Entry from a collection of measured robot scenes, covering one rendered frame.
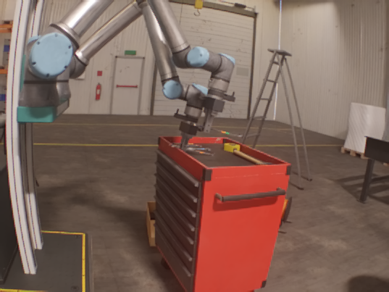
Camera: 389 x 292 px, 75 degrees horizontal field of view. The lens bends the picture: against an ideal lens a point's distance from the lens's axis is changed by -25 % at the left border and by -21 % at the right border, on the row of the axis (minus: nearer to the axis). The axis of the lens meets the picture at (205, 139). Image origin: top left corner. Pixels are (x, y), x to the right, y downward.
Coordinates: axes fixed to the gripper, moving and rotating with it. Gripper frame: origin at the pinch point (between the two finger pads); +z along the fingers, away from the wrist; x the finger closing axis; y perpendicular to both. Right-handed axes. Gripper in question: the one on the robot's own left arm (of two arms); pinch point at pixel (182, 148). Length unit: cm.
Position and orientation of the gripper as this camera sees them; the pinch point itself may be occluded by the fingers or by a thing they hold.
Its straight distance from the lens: 170.2
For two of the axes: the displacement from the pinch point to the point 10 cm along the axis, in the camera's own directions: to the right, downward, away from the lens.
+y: 8.6, 2.1, 4.6
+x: -4.2, -1.9, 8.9
